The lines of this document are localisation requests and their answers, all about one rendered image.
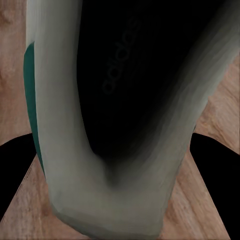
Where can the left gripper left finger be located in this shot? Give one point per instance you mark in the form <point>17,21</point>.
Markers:
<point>16,156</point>

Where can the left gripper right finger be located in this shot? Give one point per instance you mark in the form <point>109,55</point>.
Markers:
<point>219,167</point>

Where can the gym shoe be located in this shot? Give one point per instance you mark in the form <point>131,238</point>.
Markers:
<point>114,89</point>

